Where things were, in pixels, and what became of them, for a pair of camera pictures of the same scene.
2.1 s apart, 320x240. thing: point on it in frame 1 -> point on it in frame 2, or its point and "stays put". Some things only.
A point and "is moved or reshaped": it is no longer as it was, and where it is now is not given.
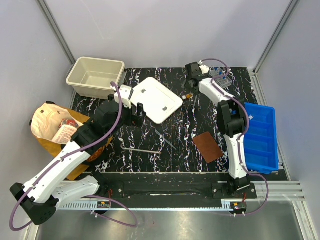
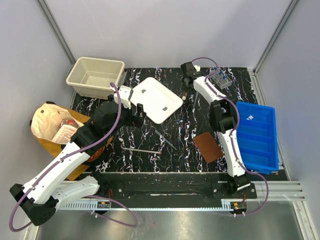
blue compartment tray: x=261 y=141 stays put
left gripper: x=138 y=120 stays put
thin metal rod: x=159 y=152 stays put
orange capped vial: x=188 y=96 is moved or reshaped
